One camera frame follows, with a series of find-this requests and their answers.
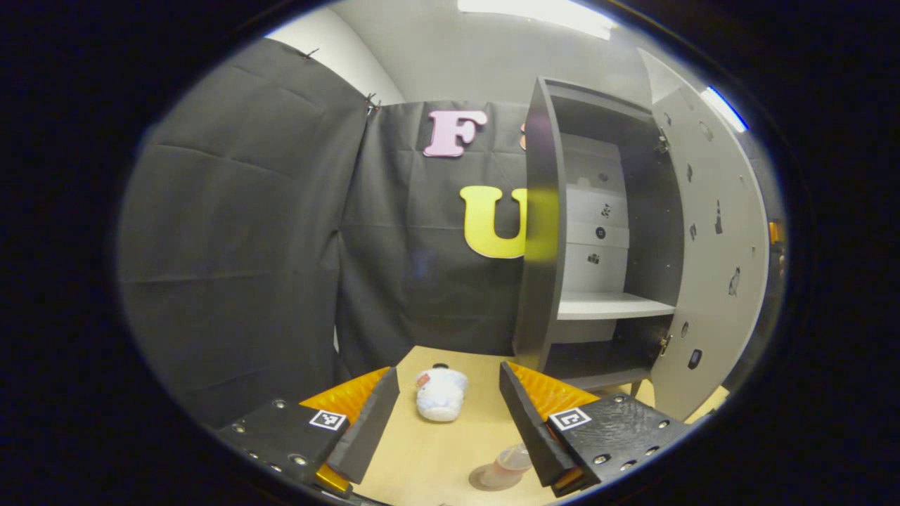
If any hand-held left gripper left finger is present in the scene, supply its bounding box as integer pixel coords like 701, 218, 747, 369
214, 365, 401, 496

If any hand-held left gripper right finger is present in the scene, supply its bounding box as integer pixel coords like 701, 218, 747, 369
498, 361, 693, 498

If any clear pump bottle pink label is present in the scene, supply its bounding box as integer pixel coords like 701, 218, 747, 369
478, 441, 533, 491

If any brown round coaster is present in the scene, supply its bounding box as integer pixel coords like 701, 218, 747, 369
469, 464, 525, 491

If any grey cabinet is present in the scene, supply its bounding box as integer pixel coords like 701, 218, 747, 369
512, 76, 686, 394

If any white plush toy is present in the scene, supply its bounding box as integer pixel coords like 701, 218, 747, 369
415, 368, 469, 423

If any small ceiling light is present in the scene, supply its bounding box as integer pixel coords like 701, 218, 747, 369
700, 86, 748, 133

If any black backdrop cloth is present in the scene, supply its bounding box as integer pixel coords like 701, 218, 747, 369
116, 37, 535, 429

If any large ceiling light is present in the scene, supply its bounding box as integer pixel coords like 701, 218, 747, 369
457, 0, 619, 41

